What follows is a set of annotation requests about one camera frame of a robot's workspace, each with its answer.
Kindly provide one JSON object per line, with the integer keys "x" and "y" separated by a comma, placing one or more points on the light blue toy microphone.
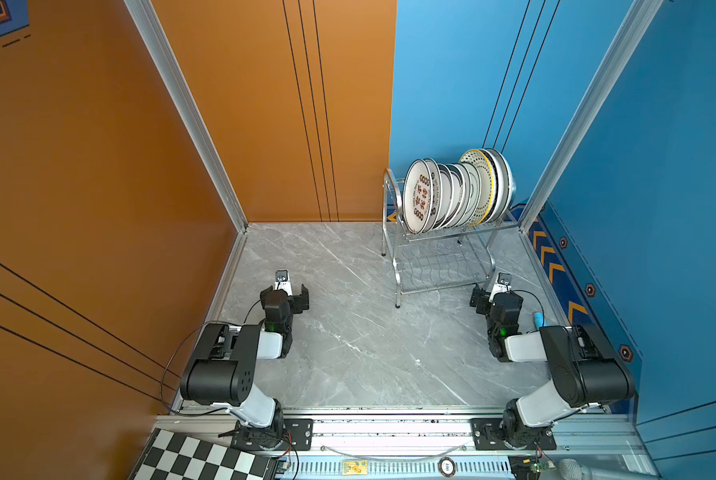
{"x": 539, "y": 320}

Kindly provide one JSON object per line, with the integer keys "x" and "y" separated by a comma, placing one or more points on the yellow rim dotted plate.
{"x": 487, "y": 180}

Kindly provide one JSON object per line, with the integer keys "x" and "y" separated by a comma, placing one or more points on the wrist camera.
{"x": 282, "y": 278}
{"x": 503, "y": 281}

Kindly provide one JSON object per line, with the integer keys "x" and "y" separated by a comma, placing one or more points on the chrome wire dish rack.
{"x": 436, "y": 260}

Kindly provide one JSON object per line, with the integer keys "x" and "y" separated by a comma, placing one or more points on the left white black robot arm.
{"x": 221, "y": 369}

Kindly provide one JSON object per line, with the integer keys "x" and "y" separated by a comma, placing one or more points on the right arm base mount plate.
{"x": 492, "y": 434}

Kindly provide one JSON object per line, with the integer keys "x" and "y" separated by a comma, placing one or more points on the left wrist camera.
{"x": 282, "y": 278}

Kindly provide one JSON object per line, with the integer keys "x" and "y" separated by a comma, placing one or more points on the white plate red characters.
{"x": 435, "y": 197}
{"x": 417, "y": 196}

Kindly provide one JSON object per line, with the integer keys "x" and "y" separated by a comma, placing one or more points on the white plate dark rim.
{"x": 452, "y": 196}

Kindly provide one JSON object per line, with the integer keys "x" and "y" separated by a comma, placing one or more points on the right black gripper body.
{"x": 478, "y": 298}

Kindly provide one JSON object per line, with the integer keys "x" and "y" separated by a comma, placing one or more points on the white plate grey pattern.
{"x": 473, "y": 180}

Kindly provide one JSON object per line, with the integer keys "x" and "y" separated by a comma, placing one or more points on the large white plate black rim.
{"x": 505, "y": 185}

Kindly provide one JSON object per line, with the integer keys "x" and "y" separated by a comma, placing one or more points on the aluminium front rail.
{"x": 431, "y": 444}

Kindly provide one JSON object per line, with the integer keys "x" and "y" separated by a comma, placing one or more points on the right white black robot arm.
{"x": 584, "y": 369}

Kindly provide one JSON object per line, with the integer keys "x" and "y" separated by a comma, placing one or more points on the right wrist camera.
{"x": 503, "y": 281}

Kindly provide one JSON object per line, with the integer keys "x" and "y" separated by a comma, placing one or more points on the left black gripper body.
{"x": 298, "y": 300}

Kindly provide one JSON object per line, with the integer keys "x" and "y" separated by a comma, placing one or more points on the grey microphone at rail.
{"x": 571, "y": 469}

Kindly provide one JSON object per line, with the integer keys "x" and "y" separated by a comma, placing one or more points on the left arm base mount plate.
{"x": 283, "y": 434}

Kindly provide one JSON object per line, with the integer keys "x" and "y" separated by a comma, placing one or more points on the black white checkerboard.
{"x": 169, "y": 455}

